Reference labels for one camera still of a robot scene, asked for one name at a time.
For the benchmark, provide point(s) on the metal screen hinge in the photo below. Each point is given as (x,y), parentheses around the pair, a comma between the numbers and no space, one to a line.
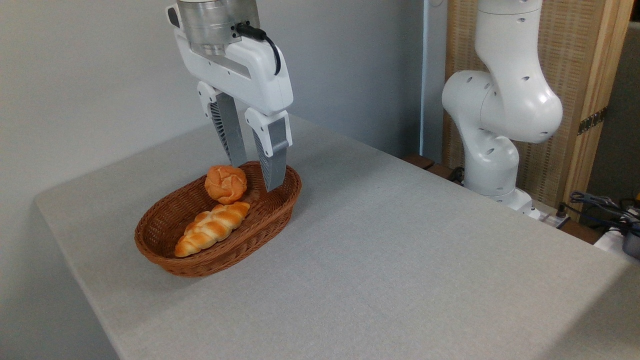
(592,121)

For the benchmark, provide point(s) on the white vertical wall trim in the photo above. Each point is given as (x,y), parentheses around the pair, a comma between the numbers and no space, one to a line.
(434,75)

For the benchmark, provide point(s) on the braided golden bread loaf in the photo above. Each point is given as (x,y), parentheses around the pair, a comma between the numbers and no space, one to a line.
(212,228)

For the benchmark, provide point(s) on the round orange bread roll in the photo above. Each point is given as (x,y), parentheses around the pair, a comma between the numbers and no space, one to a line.
(226,184)

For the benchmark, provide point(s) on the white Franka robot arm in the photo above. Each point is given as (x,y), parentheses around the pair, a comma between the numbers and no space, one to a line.
(505,100)

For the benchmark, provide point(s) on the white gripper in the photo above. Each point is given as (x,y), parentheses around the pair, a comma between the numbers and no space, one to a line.
(260,75)

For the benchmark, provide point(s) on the brown wicker basket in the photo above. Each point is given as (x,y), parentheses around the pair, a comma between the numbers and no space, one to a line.
(165,225)

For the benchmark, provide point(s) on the woven wooden folding screen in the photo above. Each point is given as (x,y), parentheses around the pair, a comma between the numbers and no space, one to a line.
(575,65)

